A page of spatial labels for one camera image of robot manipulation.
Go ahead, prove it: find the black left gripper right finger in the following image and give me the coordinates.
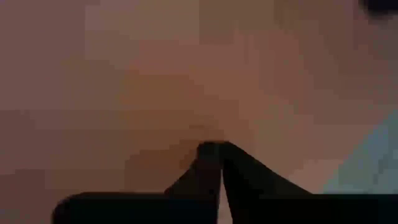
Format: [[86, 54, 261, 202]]
[[222, 141, 312, 196]]

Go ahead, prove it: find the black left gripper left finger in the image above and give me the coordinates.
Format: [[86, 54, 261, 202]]
[[164, 141, 223, 195]]

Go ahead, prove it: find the orange paper sheet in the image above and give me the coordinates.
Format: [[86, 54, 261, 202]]
[[0, 0, 398, 224]]

